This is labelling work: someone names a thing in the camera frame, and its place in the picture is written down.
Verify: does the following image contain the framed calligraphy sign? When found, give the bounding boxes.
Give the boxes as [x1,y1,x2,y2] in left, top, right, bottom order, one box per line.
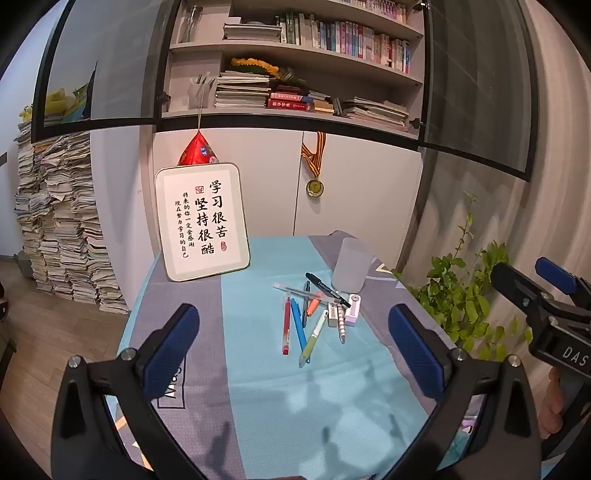
[154,161,251,282]

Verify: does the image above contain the green and white pen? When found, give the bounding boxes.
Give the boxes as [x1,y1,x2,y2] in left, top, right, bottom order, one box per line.
[298,309,329,368]

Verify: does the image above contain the blue pen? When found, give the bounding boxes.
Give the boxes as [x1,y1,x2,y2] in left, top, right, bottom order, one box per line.
[289,298,308,354]

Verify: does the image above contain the green potted plant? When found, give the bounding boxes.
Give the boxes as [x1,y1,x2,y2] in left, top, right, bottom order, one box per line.
[392,191,534,363]

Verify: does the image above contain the gold medal with striped ribbon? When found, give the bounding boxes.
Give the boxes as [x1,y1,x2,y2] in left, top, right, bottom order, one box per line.
[300,131,328,198]

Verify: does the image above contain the tall pile of papers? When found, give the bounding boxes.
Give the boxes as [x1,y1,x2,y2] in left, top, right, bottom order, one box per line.
[14,104,130,316]

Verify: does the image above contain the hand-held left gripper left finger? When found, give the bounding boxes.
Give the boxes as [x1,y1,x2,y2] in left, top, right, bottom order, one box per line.
[51,302,208,480]

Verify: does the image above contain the purple correction tape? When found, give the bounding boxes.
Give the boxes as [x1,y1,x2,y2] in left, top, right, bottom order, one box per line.
[344,294,362,326]

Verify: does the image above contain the flat stack of magazines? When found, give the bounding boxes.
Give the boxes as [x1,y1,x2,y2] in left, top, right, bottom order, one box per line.
[222,21,284,44]

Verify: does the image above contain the tall stack of magazines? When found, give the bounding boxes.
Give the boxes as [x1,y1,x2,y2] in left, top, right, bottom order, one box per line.
[214,70,273,110]

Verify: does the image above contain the short stack of books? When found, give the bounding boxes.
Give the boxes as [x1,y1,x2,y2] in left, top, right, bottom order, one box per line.
[313,89,336,114]

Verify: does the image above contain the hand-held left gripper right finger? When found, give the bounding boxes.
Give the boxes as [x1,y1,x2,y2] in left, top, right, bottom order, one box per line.
[388,302,543,480]

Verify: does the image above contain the red hanging pouch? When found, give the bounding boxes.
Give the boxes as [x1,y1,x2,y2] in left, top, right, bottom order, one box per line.
[177,88,222,166]

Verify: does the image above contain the glass cabinet door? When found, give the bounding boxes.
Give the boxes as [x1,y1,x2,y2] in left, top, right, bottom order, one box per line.
[417,0,539,184]
[30,0,182,142]

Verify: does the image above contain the yellow plush toy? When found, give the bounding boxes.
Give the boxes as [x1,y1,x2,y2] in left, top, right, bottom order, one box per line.
[45,89,78,114]

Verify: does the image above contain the row of upright books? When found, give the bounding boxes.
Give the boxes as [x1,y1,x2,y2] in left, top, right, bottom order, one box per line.
[276,11,411,75]

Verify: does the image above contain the white bookshelf cabinet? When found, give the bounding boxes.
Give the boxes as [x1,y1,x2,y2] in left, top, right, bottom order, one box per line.
[139,0,428,278]

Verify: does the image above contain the spread stack of magazines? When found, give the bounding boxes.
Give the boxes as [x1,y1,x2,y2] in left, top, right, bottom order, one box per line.
[341,95,411,128]

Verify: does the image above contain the clear glass vase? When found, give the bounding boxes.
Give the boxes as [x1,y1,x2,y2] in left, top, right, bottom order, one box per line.
[177,4,204,45]

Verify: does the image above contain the clear pen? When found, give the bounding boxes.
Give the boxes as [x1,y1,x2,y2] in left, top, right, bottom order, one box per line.
[272,282,324,299]

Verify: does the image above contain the blue and grey tablecloth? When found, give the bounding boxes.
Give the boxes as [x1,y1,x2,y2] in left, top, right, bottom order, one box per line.
[104,230,490,480]

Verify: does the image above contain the translucent pen holder cup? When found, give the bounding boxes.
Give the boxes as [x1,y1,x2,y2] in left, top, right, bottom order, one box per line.
[332,237,372,294]

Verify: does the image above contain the black marker pen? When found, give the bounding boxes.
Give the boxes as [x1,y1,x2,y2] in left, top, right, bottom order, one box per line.
[305,272,352,308]

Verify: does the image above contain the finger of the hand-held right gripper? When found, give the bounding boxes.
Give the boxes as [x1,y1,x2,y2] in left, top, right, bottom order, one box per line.
[490,261,555,320]
[534,257,591,306]

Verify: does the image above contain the red pen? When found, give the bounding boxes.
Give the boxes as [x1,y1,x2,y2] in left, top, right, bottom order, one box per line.
[282,296,292,356]

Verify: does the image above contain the white shelf pen holder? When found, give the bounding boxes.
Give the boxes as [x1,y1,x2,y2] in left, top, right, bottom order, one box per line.
[188,73,217,110]

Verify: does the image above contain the person's right hand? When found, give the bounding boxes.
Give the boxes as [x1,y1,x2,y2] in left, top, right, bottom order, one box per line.
[538,366,579,440]

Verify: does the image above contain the yellow artificial flowers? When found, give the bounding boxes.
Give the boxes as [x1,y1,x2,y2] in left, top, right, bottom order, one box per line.
[230,57,281,79]

